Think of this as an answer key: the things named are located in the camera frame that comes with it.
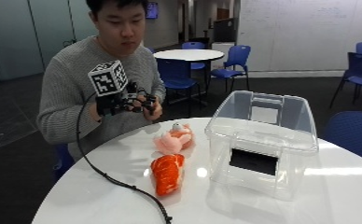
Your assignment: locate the pink plush toy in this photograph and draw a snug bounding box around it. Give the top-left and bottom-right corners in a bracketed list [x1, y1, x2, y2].
[153, 122, 195, 156]

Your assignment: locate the white marker cube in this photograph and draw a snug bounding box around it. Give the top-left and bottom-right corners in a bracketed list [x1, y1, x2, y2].
[86, 59, 130, 98]

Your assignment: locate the the person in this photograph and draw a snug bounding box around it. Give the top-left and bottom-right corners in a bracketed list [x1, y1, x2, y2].
[36, 0, 169, 162]

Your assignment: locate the orange salmon plush toy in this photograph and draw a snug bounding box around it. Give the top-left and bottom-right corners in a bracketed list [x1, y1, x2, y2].
[149, 153, 186, 198]

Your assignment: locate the white round table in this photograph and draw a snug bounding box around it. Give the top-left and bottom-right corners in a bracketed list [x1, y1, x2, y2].
[153, 49, 226, 94]

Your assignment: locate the clear plastic storage bin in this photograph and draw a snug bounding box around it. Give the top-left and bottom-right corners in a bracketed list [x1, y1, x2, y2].
[203, 90, 320, 202]

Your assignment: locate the black label on bin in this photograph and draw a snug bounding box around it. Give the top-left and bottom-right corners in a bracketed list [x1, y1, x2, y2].
[228, 147, 280, 176]

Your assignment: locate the black cabinet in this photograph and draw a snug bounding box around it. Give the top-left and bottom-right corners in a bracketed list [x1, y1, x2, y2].
[212, 18, 238, 44]

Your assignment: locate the black glove cable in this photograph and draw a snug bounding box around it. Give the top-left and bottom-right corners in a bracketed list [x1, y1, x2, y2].
[76, 91, 174, 224]

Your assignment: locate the wall screen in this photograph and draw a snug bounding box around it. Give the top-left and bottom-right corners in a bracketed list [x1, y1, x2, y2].
[145, 1, 161, 21]

